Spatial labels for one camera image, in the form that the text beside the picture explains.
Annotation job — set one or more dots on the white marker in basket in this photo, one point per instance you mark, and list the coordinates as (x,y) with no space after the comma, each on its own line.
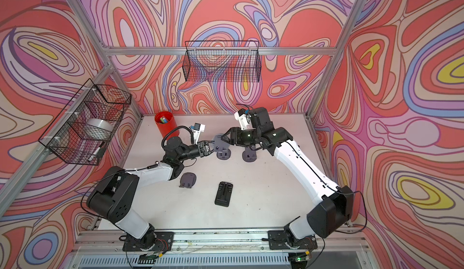
(96,155)

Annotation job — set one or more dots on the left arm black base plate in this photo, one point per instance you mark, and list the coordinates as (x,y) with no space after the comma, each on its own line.
(157,242)

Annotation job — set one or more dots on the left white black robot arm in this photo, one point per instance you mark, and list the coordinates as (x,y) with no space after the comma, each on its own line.
(113,197)

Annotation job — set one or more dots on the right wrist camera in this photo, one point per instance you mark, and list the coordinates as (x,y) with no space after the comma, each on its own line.
(243,118)

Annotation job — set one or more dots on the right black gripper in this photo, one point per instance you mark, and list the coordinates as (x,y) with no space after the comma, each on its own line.
(235,136)

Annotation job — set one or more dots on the black rectangular phone stand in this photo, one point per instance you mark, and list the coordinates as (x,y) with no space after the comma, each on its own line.
(224,194)

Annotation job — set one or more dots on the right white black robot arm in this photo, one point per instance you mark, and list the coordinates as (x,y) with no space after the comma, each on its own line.
(332,204)

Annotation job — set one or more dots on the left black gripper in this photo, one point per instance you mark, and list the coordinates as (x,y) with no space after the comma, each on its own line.
(201,149)

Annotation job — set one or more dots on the red cylindrical pen cup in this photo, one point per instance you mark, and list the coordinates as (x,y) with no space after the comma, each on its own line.
(165,122)

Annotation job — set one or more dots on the grey phone stand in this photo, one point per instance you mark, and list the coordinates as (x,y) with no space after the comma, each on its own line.
(219,145)
(188,180)
(224,154)
(249,155)

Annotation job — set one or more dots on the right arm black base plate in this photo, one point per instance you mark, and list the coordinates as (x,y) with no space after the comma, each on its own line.
(283,240)

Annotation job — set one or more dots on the rear black wire basket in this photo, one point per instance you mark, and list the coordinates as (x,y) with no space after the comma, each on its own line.
(222,61)

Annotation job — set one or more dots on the black wire basket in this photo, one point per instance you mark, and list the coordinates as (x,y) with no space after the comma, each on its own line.
(222,61)
(85,131)

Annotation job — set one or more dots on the left black wire basket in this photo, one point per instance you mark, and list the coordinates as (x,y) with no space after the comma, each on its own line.
(85,131)

